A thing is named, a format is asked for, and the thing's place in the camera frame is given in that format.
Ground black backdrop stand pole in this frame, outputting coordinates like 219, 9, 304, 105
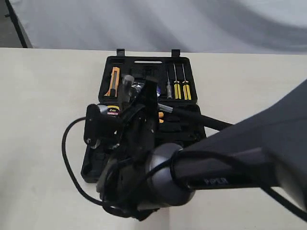
4, 0, 29, 48

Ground electrical tape roll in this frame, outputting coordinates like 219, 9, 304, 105
131, 81, 161, 97

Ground yellow tape measure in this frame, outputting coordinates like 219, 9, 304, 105
97, 104, 120, 117

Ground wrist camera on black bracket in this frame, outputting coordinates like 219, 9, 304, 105
83, 104, 121, 149

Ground yellow screwdriver right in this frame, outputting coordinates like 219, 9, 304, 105
182, 64, 191, 100

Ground black plastic tool case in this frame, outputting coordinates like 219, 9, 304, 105
81, 49, 206, 183

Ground steel claw hammer black grip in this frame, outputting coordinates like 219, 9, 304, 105
157, 103, 233, 131

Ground yellow screwdriver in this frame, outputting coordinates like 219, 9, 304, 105
173, 63, 181, 99
182, 64, 191, 100

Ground clear voltage tester screwdriver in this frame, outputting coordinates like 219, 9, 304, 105
166, 70, 173, 99

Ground orange utility knife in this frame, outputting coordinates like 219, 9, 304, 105
104, 67, 120, 97

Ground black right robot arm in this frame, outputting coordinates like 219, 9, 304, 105
96, 82, 307, 220

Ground yellow screwdriver left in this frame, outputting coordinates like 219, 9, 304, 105
173, 63, 181, 99

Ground white backdrop cloth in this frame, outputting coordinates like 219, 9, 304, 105
11, 0, 307, 54

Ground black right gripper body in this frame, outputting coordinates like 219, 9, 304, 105
116, 105, 158, 163

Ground orange handled pliers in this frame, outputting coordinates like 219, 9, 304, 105
158, 112, 164, 124

